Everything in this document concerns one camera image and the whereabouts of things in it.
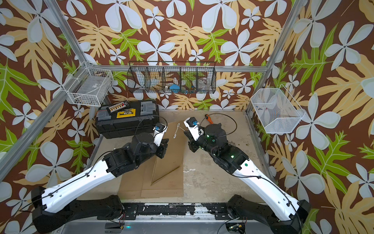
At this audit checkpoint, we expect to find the blue object in basket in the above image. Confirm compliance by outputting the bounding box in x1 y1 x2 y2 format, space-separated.
169 84 181 93

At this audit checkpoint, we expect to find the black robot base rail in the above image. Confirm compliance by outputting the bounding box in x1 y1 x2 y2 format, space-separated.
72 194 278 232

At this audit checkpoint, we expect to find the black plastic toolbox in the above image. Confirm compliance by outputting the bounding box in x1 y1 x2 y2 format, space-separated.
95 100 159 139

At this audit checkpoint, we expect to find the white wire basket left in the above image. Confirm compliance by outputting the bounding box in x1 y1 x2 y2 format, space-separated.
63 62 114 107

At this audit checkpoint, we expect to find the screwdriver bit set case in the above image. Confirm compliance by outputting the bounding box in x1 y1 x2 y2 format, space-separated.
106 100 130 115

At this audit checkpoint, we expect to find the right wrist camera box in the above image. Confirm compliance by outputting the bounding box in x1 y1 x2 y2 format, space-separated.
184 117 201 141

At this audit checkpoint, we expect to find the white wire basket right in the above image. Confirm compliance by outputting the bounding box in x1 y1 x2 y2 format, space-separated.
250 85 306 135

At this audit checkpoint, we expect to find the white wire basket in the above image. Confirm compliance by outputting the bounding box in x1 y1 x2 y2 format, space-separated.
63 62 114 107
250 85 306 135

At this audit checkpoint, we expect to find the black wire basket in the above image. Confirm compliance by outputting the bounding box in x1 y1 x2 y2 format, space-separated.
126 61 217 94

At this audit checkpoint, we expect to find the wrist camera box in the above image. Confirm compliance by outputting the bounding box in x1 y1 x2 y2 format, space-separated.
153 123 168 146
184 117 201 141

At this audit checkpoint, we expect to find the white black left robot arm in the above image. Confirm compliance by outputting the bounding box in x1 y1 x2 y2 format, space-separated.
32 133 169 234

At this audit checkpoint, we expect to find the kraft file bag with string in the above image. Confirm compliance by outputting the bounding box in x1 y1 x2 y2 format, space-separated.
117 164 146 200

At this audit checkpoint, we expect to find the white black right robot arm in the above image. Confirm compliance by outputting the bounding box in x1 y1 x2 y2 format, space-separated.
184 118 311 234

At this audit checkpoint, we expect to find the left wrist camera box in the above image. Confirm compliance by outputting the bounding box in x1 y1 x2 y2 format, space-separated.
153 123 168 146

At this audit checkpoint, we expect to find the orange handled screwdriver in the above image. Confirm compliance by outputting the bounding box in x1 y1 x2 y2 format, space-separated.
205 114 213 124

